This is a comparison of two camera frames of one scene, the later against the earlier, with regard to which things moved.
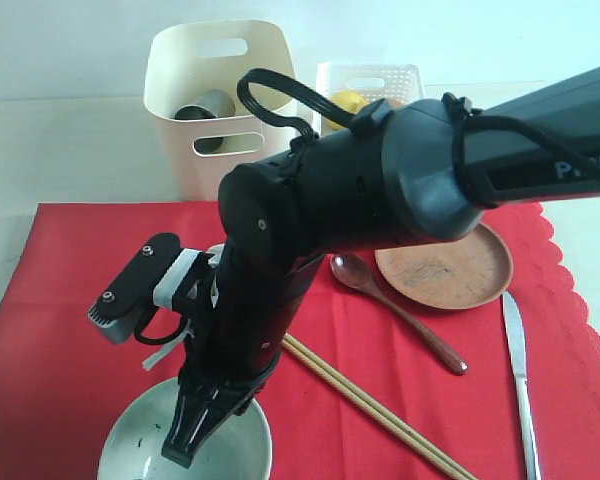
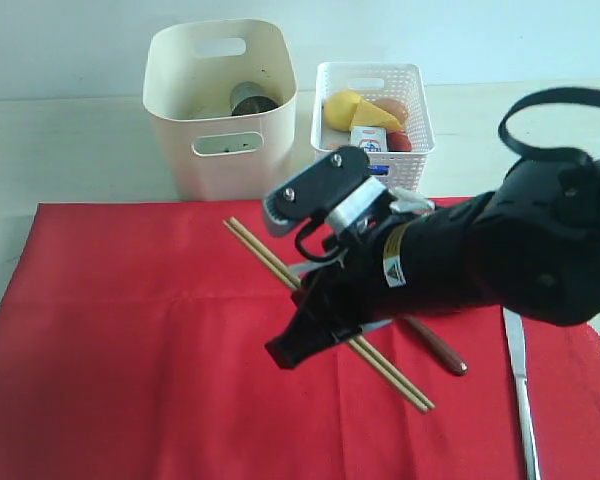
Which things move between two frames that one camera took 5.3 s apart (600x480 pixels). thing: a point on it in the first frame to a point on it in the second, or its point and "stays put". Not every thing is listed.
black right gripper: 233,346 to 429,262
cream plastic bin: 191,91 stays put
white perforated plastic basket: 397,83 stays put
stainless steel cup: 209,104 to 249,98
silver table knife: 517,344 stays put
